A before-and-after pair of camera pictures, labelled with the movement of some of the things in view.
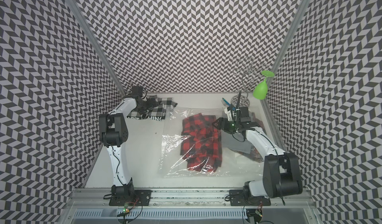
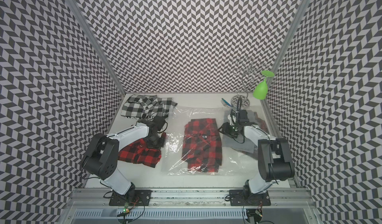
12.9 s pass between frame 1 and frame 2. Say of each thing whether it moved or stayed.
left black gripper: moved
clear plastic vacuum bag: stayed
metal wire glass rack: stayed
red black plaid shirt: moved
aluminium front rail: stayed
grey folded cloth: stayed
